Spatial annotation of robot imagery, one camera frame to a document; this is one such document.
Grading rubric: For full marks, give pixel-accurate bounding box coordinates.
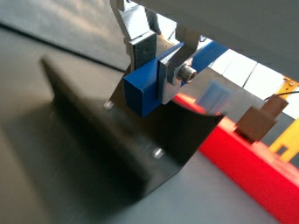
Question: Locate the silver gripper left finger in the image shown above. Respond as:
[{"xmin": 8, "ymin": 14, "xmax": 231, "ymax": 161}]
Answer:
[{"xmin": 110, "ymin": 0, "xmax": 157, "ymax": 71}]

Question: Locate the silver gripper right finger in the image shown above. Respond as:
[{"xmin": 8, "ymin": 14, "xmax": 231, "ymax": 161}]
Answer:
[{"xmin": 158, "ymin": 24, "xmax": 201, "ymax": 104}]

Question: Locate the dark blue rectangle block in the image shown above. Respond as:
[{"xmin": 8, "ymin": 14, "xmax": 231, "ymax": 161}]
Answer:
[{"xmin": 123, "ymin": 41, "xmax": 229, "ymax": 117}]

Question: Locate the black curved fixture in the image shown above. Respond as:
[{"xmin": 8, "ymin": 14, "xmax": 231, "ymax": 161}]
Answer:
[{"xmin": 40, "ymin": 56, "xmax": 225, "ymax": 200}]

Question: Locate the red foam peg board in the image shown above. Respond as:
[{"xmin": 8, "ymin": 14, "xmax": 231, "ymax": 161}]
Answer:
[{"xmin": 173, "ymin": 94, "xmax": 299, "ymax": 224}]

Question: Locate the light blue notched peg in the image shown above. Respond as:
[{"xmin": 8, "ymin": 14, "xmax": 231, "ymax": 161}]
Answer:
[{"xmin": 195, "ymin": 81, "xmax": 233, "ymax": 115}]

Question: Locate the brown heart-shaped peg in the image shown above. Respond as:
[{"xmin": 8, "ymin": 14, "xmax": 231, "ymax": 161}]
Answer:
[{"xmin": 235, "ymin": 106, "xmax": 277, "ymax": 144}]

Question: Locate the brown cylinder peg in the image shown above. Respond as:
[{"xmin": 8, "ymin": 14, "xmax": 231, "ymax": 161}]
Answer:
[{"xmin": 262, "ymin": 94, "xmax": 289, "ymax": 117}]

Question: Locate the yellow forked peg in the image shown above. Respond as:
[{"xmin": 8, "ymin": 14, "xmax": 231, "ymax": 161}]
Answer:
[{"xmin": 269, "ymin": 118, "xmax": 299, "ymax": 162}]

